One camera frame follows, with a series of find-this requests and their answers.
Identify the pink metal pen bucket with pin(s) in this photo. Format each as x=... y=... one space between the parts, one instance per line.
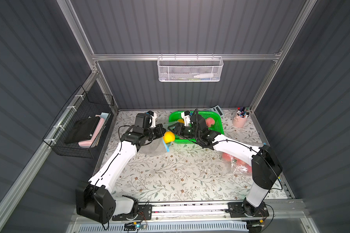
x=239 y=121

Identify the black wire side basket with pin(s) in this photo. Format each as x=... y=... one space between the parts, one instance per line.
x=83 y=104

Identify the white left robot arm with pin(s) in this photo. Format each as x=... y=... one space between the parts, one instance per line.
x=94 y=198

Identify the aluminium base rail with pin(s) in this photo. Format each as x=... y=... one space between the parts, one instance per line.
x=147 y=210

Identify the green plastic basket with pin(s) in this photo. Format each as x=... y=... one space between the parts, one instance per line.
x=202 y=117

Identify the light blue calculator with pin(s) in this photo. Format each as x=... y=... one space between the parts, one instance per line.
x=217 y=109

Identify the clear zip-top bag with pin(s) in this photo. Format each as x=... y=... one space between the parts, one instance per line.
x=156 y=148
x=239 y=164

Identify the pink handle tool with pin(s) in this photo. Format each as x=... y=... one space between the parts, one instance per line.
x=90 y=143

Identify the white tube in basket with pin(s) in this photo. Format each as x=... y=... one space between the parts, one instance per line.
x=204 y=76

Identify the pink peach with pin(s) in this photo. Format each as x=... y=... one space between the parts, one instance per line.
x=210 y=122
x=227 y=157

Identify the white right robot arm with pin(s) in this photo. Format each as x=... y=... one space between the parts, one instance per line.
x=257 y=193

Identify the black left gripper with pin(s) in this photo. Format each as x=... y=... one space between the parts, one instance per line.
x=159 y=131

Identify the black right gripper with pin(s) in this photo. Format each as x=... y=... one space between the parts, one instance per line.
x=182 y=129

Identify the black flat case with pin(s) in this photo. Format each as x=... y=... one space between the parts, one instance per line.
x=82 y=130

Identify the white wire wall basket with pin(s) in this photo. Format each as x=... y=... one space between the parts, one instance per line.
x=183 y=68

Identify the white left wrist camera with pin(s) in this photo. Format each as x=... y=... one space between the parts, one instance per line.
x=153 y=117

